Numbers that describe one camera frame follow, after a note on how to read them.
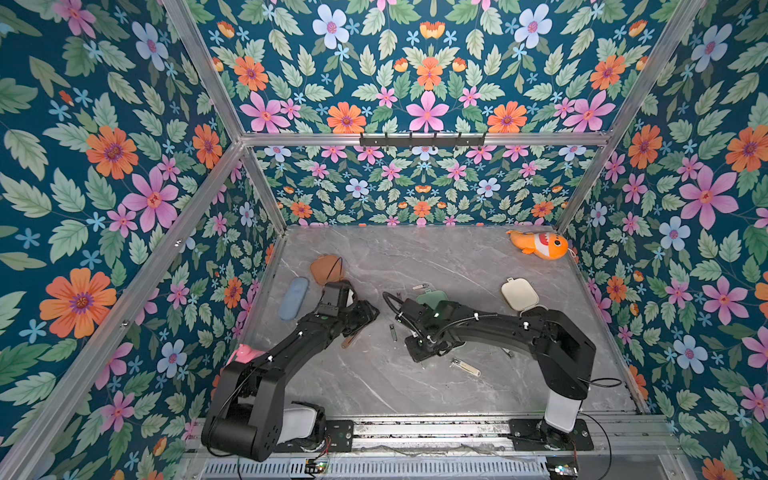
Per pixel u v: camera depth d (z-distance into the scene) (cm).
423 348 74
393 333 91
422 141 91
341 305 71
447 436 75
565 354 46
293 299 98
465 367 84
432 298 99
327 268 106
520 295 99
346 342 89
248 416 42
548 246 104
